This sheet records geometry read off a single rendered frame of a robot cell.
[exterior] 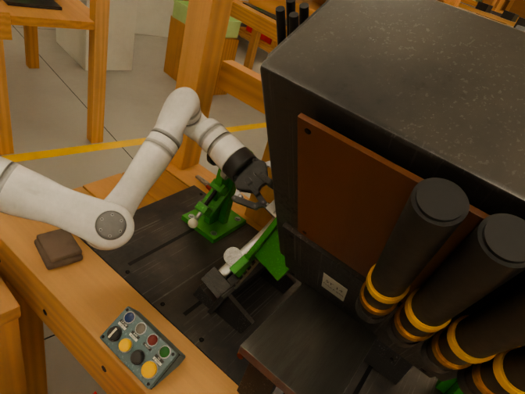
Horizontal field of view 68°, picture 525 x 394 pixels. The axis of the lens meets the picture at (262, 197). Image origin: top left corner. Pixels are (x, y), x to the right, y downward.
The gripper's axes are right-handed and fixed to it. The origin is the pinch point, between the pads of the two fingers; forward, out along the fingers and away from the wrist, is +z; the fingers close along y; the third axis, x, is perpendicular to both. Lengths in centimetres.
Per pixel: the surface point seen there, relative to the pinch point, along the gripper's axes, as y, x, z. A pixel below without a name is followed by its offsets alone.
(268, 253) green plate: -8.8, -4.7, 6.3
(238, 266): -14.9, -2.8, 3.9
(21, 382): -78, 21, -17
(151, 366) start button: -39.0, -5.7, 6.3
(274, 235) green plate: -5.5, -7.8, 5.0
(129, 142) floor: -31, 202, -154
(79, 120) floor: -48, 200, -197
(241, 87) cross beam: 21, 30, -41
